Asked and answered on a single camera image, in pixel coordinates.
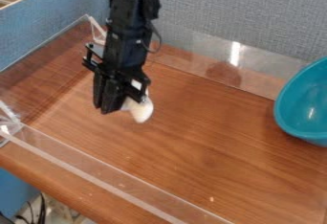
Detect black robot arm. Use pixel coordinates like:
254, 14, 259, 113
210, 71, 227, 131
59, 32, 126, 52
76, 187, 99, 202
83, 0, 162, 114

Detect clear acrylic left barrier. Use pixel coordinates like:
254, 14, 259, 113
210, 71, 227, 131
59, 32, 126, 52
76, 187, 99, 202
0, 15, 92, 122

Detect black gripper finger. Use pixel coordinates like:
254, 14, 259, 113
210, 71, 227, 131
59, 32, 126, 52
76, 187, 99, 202
94, 70, 104, 108
102, 78, 127, 114

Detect white brown mushroom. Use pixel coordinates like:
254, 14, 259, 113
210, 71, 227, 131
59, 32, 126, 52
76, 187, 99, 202
122, 96, 155, 123

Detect clear acrylic corner bracket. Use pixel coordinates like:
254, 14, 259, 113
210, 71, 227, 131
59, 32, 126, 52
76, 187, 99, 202
87, 15, 106, 45

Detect black cables under table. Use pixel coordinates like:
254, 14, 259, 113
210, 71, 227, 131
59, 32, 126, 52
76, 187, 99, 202
0, 192, 48, 224

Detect clear acrylic front barrier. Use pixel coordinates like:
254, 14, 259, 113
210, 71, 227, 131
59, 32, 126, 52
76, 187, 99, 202
0, 124, 234, 224

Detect clear acrylic front bracket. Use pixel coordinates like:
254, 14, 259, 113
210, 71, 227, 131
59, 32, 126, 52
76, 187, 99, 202
0, 101, 22, 135

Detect blue plastic bowl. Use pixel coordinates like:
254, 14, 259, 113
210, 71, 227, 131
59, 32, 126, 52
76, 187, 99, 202
274, 56, 327, 147

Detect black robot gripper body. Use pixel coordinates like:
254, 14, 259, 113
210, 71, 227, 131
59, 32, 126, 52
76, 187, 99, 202
82, 31, 152, 102

